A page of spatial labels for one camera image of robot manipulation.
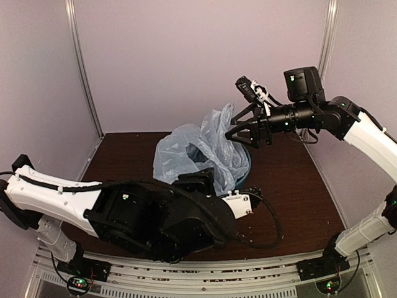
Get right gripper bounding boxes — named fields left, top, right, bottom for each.
left=225, top=99, right=316, bottom=149

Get teal plastic trash bin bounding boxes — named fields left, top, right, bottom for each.
left=234, top=147, right=252, bottom=191

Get translucent blue plastic trash bag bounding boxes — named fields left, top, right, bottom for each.
left=153, top=103, right=251, bottom=195

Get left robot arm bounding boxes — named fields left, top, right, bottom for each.
left=1, top=155, right=262, bottom=276

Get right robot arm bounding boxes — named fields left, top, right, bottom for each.
left=225, top=66, right=396, bottom=274

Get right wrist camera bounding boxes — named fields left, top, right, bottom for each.
left=235, top=76, right=269, bottom=104

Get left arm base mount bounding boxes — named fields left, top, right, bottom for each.
left=55, top=258, right=111, bottom=297

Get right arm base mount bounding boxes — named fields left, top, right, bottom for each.
left=297, top=257, right=350, bottom=296

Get right aluminium frame post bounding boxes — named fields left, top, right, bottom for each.
left=299, top=0, right=339, bottom=139

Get aluminium frame post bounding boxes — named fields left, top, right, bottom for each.
left=65, top=0, right=104, bottom=139
left=299, top=0, right=339, bottom=139

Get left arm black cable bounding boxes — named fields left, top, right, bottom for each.
left=0, top=172, right=285, bottom=251

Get left aluminium frame post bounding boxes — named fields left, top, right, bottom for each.
left=65, top=0, right=104, bottom=139

